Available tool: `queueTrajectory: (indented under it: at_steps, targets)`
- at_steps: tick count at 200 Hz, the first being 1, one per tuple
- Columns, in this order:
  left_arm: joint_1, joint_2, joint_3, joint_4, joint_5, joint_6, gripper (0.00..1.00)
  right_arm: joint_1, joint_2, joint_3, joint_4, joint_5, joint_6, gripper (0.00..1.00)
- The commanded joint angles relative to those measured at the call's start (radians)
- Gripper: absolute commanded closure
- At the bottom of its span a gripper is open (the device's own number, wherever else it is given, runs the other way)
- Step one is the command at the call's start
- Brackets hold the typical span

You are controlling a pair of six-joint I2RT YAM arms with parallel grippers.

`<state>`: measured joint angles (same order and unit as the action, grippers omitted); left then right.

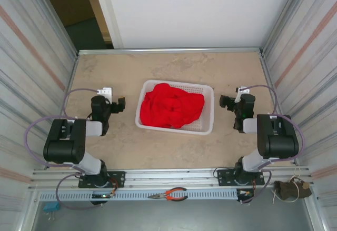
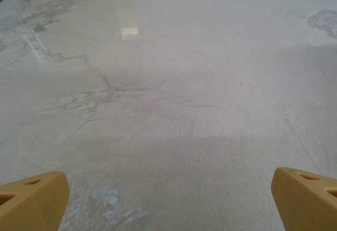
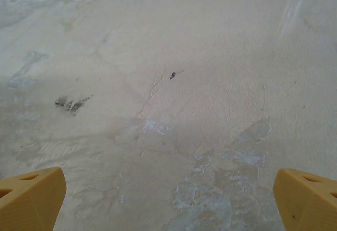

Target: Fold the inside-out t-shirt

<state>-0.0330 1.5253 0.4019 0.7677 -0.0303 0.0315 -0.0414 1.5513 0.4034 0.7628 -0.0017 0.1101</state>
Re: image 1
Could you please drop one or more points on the white plastic mesh basket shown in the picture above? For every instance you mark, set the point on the white plastic mesh basket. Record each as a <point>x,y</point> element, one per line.
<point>202,125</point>

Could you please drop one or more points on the red t-shirt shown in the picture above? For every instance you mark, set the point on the red t-shirt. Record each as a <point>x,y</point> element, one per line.
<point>171,107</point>

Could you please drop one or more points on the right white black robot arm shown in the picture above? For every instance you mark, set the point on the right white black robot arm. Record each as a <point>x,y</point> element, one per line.
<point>279,144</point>

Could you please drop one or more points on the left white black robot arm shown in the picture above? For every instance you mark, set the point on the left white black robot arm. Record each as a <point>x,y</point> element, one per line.
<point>63,149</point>

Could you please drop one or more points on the small circuit board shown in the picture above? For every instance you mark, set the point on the small circuit board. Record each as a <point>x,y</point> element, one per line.
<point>246,192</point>
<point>101,196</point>

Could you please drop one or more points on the brown cloth bag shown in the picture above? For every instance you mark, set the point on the brown cloth bag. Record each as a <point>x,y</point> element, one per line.
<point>289,191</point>

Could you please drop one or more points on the round cork tag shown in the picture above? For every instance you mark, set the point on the round cork tag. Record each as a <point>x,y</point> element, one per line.
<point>305,185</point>

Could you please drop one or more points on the blue binder clip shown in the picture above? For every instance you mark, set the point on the blue binder clip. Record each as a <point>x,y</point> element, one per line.
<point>51,207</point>

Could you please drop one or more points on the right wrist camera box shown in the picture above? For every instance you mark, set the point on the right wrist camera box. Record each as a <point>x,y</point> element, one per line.
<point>239,95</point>

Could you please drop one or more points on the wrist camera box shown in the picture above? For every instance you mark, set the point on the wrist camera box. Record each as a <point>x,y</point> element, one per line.
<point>239,95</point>
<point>106,92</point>

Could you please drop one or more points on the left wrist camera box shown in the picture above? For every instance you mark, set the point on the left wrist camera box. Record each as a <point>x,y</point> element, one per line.
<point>106,92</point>

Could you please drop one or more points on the aluminium rear frame bar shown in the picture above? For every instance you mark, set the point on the aluminium rear frame bar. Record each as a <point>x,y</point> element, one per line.
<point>158,50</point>

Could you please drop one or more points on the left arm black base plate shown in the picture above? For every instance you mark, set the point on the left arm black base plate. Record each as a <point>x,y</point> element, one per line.
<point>119,179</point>

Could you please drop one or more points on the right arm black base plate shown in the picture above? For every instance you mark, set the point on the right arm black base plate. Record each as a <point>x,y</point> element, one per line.
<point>223,179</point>

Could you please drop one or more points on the cream door frame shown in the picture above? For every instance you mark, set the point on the cream door frame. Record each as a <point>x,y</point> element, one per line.
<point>105,18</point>

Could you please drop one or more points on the aluminium mounting rail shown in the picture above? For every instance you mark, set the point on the aluminium mounting rail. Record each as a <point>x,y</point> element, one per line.
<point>171,179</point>

